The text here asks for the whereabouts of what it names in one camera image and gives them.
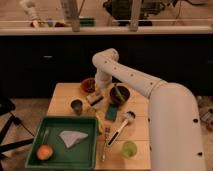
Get black tripod stand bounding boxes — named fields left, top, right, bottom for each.
left=0, top=97, right=35, bottom=171

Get white black dish brush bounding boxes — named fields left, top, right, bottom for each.
left=107, top=111, right=136, bottom=147

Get green translucent cup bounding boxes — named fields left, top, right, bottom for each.
left=121, top=141, right=137, bottom=158

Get wooden blackboard eraser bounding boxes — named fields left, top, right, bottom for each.
left=86, top=93, right=103, bottom=107

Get red yellow apple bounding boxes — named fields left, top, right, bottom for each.
left=36, top=144, right=53, bottom=161

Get green plastic tray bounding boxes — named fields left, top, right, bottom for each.
left=25, top=116, right=98, bottom=171

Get grey folded cloth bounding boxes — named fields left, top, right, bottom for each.
left=59, top=131, right=88, bottom=148

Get dark metal cup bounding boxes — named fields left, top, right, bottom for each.
left=71, top=99, right=83, bottom=115

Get silver fork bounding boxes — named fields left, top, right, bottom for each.
left=101, top=127, right=110, bottom=162

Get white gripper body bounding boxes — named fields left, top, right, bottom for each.
left=95, top=72, right=112, bottom=89

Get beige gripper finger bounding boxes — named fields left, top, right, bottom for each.
left=95, top=88, right=103, bottom=96

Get red bowl with snacks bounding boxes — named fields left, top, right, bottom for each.
left=81, top=78, right=95, bottom=93

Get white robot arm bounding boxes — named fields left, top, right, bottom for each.
left=92, top=48, right=206, bottom=171

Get green sponge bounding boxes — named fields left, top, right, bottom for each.
left=105, top=104, right=118, bottom=121

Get dark maroon bowl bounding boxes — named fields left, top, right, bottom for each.
left=110, top=86, right=130, bottom=106

